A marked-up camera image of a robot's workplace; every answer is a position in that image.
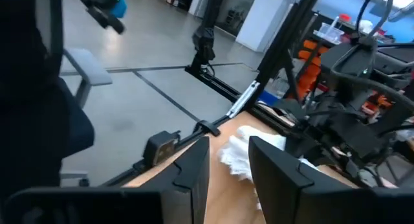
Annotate black office chair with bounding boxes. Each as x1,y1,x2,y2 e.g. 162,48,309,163
69,0,127,36

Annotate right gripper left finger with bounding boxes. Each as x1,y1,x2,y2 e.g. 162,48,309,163
160,135,212,224

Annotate white textured cloth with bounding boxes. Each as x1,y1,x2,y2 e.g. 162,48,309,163
217,125,320,212

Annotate dark office chair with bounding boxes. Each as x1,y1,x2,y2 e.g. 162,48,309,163
0,0,113,199

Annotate orange storage bins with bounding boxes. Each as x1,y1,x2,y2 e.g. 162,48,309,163
296,39,329,100

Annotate silver metal bracket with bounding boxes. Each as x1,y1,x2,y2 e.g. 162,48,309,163
225,80,261,119

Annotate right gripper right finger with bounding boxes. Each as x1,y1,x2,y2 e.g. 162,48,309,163
247,135,373,224

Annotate clear plastic container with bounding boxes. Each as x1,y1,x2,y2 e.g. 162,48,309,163
312,21,346,44

